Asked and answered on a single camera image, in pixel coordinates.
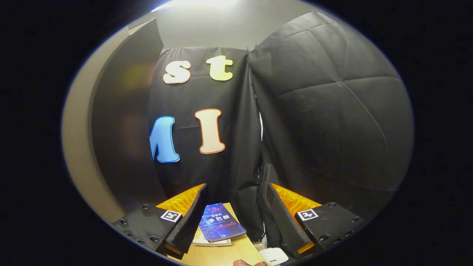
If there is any blue book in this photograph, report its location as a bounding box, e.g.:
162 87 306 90
199 202 247 243

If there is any white plastic device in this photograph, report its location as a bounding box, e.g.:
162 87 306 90
259 247 289 266

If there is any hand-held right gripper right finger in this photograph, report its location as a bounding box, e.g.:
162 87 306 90
267 183 366 259

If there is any large ceiling light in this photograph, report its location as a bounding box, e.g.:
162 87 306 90
152 0 241 12

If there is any white paper booklet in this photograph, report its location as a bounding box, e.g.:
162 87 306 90
192 227 232 247

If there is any black backdrop cloth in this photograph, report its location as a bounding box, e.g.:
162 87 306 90
148 9 414 241

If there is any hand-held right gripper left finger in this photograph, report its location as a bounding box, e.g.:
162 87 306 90
113 184 208 259

